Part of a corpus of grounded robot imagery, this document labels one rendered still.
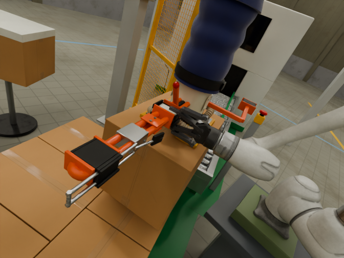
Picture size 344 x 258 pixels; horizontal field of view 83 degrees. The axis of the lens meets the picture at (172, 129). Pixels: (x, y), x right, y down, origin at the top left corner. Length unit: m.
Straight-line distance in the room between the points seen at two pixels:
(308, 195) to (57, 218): 1.14
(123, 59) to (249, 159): 1.87
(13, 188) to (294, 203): 1.33
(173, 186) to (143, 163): 0.15
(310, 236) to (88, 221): 0.97
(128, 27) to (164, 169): 1.70
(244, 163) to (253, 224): 0.50
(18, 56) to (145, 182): 1.39
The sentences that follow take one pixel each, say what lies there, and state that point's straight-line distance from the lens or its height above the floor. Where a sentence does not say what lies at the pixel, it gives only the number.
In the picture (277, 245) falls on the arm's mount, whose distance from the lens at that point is 1.12.
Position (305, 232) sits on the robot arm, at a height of 0.97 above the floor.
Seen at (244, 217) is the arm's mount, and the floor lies 0.81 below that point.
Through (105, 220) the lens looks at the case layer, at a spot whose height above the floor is 0.54.
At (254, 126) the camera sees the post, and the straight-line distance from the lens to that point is 1.85.
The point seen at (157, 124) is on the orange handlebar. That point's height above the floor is 1.22.
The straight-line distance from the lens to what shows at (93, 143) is 0.46.
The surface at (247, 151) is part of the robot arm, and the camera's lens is 0.65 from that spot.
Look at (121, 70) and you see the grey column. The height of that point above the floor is 0.75.
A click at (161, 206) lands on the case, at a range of 0.88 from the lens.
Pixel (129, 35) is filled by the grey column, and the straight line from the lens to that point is 2.20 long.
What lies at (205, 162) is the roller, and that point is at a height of 0.54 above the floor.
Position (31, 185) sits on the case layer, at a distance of 1.27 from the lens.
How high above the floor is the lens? 1.53
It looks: 31 degrees down
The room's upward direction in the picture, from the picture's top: 22 degrees clockwise
